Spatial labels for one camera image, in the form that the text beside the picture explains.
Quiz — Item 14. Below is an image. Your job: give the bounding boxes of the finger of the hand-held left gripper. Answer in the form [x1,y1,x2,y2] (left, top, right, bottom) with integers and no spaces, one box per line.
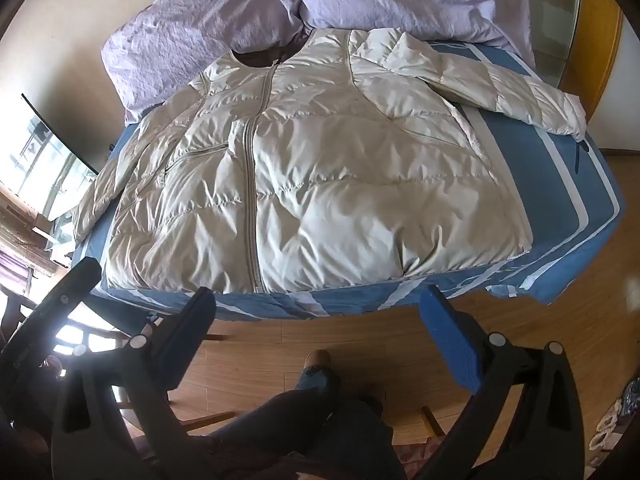
[34,257,103,342]

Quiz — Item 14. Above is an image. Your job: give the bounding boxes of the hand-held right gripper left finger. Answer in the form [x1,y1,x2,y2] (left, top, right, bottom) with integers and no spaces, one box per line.
[50,287,217,480]

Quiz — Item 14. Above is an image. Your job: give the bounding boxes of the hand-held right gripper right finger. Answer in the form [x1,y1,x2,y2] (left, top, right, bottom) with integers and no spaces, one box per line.
[419,285,587,480]

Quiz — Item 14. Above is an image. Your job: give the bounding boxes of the white puffer jacket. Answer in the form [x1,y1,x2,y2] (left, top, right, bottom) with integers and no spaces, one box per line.
[72,27,588,296]

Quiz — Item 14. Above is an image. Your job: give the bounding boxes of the brown shoe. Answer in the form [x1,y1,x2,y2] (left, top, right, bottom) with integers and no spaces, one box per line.
[303,349,333,378]

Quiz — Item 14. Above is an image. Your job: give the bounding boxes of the person's right leg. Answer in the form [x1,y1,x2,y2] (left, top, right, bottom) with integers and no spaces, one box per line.
[320,385,406,480]

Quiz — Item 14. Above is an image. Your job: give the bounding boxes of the person's leg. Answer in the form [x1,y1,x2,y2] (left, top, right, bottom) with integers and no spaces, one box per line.
[320,385,406,480]
[190,365,346,480]

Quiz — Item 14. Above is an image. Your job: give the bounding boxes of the person's left leg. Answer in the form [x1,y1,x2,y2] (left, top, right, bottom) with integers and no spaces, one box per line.
[190,365,346,480]

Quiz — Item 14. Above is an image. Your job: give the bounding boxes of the blue white striped bed sheet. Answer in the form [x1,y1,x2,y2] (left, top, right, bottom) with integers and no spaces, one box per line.
[75,40,628,321]

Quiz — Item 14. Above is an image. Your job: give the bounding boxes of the white slippers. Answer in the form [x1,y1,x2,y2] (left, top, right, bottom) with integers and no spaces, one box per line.
[587,400,626,456]

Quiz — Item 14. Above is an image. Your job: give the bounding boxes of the glass panel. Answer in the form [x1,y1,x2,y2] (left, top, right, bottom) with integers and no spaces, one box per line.
[520,0,583,76]

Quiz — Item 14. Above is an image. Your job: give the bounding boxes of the yellow wooden frame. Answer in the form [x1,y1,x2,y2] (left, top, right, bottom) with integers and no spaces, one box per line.
[557,0,626,106]

